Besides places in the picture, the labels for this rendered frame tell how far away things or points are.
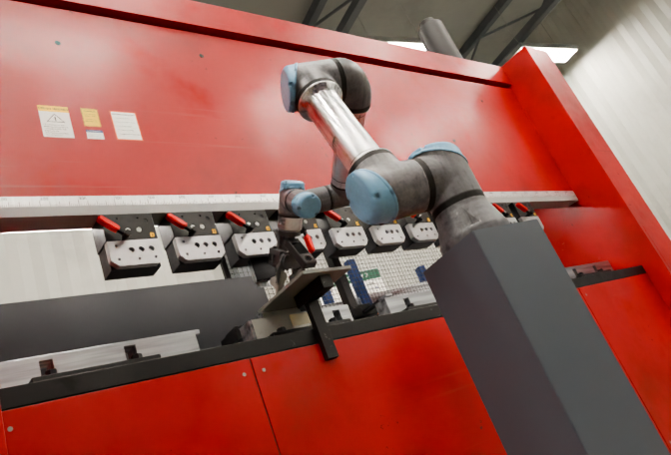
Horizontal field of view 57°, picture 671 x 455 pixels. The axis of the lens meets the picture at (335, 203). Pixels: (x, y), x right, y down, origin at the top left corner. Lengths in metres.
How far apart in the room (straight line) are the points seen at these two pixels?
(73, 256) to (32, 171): 4.81
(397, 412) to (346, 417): 0.18
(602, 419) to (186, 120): 1.57
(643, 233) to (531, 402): 2.46
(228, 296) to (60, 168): 0.94
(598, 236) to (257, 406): 2.46
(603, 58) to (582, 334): 8.97
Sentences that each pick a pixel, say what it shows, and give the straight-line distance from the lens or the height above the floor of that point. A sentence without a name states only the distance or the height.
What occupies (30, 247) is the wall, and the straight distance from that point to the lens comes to 6.67.
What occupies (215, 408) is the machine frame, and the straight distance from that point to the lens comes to 1.58.
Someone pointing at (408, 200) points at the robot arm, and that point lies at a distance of 1.23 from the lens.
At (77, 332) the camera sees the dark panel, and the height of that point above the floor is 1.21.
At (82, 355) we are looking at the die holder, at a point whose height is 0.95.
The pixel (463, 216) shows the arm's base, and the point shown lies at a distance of 1.24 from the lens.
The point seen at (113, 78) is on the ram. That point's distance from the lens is 2.18.
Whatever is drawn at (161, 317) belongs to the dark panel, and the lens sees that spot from 2.37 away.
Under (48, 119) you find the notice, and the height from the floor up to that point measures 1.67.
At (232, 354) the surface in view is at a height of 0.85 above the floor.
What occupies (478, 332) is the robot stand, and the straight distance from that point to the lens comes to 1.21.
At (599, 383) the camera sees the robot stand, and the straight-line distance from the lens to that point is 1.20.
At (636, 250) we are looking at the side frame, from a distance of 3.57.
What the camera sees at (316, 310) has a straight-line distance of 1.81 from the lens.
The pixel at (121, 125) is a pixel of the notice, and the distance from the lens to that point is 2.05.
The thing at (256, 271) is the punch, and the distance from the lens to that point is 1.97.
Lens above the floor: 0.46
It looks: 23 degrees up
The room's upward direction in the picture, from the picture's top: 23 degrees counter-clockwise
